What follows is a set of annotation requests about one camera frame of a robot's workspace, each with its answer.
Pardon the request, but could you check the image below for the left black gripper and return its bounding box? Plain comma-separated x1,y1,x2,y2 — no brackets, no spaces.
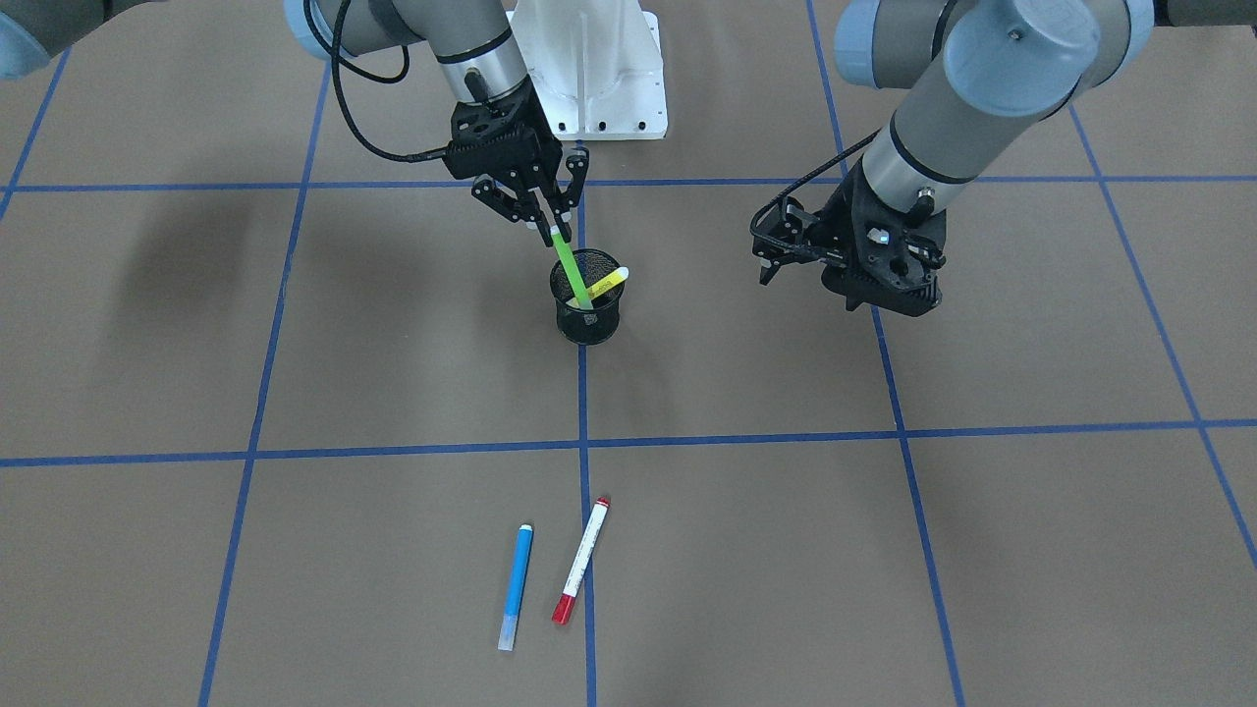
821,162,947,317

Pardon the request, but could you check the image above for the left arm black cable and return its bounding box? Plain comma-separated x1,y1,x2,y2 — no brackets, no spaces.
750,128,880,255

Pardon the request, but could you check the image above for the red marker pen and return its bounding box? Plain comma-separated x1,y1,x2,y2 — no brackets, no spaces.
551,496,611,625

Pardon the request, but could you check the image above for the blue marker pen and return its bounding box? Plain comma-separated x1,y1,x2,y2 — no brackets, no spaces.
497,523,534,652

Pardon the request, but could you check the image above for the yellow highlighter pen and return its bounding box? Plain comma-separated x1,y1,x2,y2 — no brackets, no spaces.
587,267,629,299

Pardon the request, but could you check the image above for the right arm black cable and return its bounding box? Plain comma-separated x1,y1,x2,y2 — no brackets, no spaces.
302,0,455,164

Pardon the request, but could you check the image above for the green marker pen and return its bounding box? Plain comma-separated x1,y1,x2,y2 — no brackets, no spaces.
549,225,593,309

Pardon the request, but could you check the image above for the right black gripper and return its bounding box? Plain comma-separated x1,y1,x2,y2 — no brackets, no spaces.
444,78,591,231

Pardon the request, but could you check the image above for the black mesh pen cup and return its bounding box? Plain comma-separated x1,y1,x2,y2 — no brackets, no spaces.
549,248,627,346

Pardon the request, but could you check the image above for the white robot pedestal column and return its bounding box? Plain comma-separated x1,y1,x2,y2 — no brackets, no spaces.
507,1,669,142

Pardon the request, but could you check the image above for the brown paper table cover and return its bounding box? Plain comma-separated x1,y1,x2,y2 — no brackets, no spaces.
1,1,1256,706

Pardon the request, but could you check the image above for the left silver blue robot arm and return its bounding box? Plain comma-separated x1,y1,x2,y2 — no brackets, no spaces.
820,1,1254,316

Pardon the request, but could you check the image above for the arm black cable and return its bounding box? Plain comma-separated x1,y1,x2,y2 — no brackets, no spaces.
302,0,455,164
750,128,880,255

